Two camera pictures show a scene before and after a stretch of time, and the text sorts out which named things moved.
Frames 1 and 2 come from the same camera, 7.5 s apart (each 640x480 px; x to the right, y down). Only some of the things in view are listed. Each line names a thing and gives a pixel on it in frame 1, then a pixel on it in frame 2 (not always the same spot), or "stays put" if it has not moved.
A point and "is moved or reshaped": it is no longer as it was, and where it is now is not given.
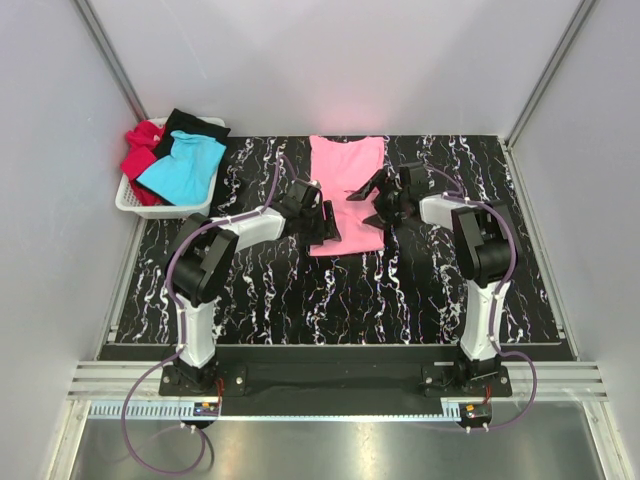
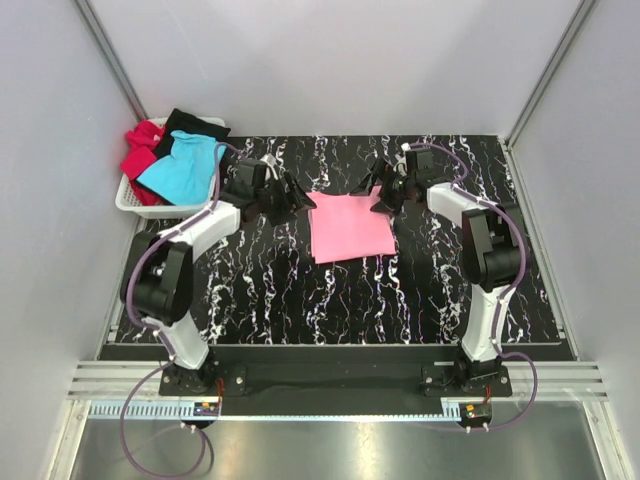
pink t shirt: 340,168 is moved or reshaped
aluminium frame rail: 558,381 stays put
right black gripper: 387,217 -> 386,205
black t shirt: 181,121 stays put
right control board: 480,411 stays put
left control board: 206,409 stays put
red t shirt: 142,138 stays put
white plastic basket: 126,201 stays put
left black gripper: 326,226 -> 296,200
